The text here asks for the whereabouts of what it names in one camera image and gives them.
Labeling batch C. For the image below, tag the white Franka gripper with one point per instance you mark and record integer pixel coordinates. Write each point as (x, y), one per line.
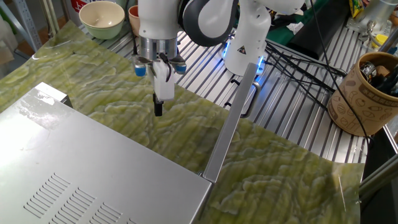
(164, 88)

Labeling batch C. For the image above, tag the silver microwave oven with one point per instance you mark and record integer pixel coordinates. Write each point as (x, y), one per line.
(93, 161)

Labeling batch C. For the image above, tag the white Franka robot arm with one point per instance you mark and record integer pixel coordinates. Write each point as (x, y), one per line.
(158, 18)

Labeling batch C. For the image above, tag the silver second robot arm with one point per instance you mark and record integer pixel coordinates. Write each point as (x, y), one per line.
(370, 15)

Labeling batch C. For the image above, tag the cream and green bowl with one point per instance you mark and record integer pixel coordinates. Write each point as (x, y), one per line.
(101, 18)

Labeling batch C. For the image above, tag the orange cup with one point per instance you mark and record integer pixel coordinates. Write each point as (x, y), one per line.
(134, 18)

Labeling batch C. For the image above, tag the green marble pattern mat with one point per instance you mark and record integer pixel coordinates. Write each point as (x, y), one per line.
(264, 174)

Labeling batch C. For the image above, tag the red and white sign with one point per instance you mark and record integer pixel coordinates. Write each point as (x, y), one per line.
(77, 4)

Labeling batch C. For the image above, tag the beige pipe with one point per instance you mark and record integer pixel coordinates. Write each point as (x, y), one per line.
(51, 18)

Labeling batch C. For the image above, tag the green cloth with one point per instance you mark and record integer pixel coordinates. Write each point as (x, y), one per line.
(276, 35)

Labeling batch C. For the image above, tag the grey metal shelf rack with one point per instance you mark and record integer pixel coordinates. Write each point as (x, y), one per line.
(26, 25)

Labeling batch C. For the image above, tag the white paper scrap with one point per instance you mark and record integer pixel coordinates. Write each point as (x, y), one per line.
(294, 28)

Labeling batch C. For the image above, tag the long black box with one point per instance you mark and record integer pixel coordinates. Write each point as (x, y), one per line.
(317, 31)

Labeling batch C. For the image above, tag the brown printed cardboard tub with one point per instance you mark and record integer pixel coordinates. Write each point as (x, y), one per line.
(357, 102)

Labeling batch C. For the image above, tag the silver tape roll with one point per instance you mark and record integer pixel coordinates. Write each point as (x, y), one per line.
(367, 71)

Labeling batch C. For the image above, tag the yellow snack packet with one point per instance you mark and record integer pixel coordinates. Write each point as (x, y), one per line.
(355, 7)

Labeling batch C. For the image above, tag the yellow plastic piece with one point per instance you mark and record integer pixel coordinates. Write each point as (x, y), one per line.
(379, 40)

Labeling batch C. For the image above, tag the silver camera with blue end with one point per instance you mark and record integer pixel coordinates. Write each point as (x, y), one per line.
(140, 71)

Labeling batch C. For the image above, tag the aluminium frame post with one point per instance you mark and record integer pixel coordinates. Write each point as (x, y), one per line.
(376, 180)

